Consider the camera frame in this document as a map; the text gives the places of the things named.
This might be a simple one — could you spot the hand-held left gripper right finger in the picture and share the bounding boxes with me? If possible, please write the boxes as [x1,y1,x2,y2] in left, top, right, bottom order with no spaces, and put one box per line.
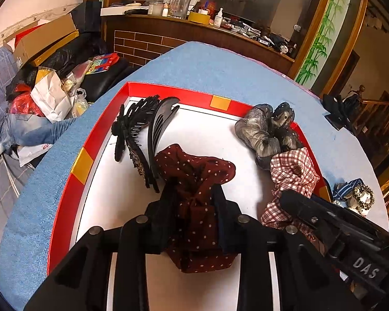
[211,186,365,311]

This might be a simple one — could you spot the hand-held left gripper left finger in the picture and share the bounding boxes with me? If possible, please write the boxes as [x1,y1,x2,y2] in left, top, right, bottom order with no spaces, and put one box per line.
[23,186,177,311]

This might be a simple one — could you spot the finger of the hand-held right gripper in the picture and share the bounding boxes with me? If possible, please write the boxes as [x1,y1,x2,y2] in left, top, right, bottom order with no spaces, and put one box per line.
[279,189,381,253]

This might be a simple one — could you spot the red plaid scrunchie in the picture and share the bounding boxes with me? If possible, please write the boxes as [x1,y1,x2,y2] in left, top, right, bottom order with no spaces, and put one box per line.
[260,147,321,237]

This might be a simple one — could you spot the blue striped bow hair clip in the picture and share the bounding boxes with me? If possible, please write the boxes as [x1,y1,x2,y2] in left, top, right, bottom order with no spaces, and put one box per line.
[332,178,364,201]

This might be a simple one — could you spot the dark red polka-dot scrunchie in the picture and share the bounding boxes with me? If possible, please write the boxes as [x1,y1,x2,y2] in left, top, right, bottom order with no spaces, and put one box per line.
[154,144,237,274]

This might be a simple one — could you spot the red shallow box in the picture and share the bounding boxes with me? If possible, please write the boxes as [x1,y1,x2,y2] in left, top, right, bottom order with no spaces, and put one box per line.
[47,81,333,311]

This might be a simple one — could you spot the brown beaded hair clip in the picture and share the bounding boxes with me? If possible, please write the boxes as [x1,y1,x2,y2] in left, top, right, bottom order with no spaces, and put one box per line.
[126,143,151,188]

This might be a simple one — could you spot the grey organza scrunchie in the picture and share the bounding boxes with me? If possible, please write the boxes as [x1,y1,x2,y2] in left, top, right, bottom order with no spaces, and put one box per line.
[234,102,303,171]

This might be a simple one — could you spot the black bag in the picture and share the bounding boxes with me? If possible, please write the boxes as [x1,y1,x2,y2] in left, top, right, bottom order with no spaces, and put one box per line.
[321,93,357,130]

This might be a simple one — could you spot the black claw hair clip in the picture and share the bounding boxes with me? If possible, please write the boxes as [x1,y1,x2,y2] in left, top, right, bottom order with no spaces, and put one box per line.
[111,95,161,162]

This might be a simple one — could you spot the black banana hair clip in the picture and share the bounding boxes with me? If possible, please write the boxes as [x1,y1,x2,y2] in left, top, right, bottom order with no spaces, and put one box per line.
[147,96,181,193]

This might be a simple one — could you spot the wooden stair railing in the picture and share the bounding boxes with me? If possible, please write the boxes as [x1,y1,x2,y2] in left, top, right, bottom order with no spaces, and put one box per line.
[344,84,389,169]

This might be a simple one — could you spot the yellow plastic bag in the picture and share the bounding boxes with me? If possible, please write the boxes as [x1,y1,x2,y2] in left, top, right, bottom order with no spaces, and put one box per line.
[72,87,89,117]

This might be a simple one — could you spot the black leather sofa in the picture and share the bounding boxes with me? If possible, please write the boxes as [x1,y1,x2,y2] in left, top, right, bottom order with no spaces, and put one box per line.
[81,58,140,102]

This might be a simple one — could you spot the blue jeans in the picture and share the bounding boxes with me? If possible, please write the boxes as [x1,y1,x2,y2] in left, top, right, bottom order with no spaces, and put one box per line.
[0,112,81,156]

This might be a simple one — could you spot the white paper bag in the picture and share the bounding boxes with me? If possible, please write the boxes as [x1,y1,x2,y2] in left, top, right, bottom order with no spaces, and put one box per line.
[30,71,73,122]

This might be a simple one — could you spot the colourful red flat box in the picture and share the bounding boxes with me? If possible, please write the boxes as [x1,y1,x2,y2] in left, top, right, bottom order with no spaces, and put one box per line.
[86,53,119,76]

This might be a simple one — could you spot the red plastic bag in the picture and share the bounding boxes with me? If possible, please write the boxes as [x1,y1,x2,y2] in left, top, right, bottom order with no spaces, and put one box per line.
[8,84,46,117]

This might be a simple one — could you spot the wooden counter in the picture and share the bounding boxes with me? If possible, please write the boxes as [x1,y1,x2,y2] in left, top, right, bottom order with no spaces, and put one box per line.
[100,5,295,81]

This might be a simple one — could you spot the yellow round container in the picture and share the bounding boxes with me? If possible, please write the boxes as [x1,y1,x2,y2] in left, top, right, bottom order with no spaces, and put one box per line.
[187,11,211,24]

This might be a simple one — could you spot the cardboard box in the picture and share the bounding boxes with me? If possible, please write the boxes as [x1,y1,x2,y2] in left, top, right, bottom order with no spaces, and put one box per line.
[3,15,80,68]

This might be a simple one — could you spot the glass jar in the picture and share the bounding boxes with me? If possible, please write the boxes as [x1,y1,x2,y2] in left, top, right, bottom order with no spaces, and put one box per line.
[147,2,165,17]

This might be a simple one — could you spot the glass pitcher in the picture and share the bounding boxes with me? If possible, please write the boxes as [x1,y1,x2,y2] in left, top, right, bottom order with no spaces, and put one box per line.
[169,0,192,20]

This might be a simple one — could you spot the white flat box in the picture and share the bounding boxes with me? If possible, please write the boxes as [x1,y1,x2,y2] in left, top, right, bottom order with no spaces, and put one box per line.
[100,6,150,17]

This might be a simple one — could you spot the beaded white hair tie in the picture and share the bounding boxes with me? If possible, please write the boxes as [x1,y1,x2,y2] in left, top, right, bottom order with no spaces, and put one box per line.
[347,183,376,216]

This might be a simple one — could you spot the bamboo wall painting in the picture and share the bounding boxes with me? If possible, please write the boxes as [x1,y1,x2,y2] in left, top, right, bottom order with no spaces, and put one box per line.
[293,0,354,86]

